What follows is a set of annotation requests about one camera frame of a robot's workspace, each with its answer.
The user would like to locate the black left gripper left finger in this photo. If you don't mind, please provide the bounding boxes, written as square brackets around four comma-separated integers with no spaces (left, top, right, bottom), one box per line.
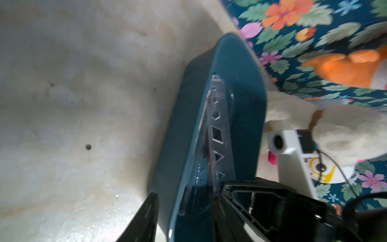
[116,192,159,242]

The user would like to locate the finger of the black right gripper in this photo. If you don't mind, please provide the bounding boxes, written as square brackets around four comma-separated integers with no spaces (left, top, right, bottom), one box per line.
[222,178,339,242]

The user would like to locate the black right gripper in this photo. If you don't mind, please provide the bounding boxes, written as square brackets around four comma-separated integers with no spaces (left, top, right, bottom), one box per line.
[333,193,387,242]

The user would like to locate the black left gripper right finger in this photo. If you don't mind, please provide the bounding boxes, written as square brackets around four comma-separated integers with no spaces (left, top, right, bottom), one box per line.
[211,195,245,242]

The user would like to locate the teal plastic storage box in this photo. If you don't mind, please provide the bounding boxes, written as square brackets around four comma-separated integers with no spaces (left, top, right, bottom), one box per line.
[149,33,267,242]

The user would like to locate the clear stencil ruler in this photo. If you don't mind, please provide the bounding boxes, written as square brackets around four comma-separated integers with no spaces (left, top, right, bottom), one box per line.
[207,75,235,194]

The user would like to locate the clear short ruler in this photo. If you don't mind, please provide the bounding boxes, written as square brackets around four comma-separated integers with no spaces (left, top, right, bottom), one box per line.
[178,161,209,216]

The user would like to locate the pink set square triangle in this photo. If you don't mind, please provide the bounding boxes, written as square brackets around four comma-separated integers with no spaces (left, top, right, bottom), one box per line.
[205,131,213,194]

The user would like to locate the pink stencil ruler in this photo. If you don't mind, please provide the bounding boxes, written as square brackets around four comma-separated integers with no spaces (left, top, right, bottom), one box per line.
[196,91,211,159]

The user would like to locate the pink white doll plush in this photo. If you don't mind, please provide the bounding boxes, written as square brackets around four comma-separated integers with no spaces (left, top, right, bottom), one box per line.
[256,152,360,184]

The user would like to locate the white dog plush toy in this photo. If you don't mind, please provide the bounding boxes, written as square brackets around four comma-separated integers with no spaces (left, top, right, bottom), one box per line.
[261,91,387,167]

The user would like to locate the orange dinosaur plush toy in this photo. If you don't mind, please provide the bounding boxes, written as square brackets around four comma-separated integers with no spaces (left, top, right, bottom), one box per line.
[301,45,387,90]

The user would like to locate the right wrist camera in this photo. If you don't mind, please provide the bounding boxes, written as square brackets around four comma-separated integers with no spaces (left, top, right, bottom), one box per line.
[268,130,318,200]

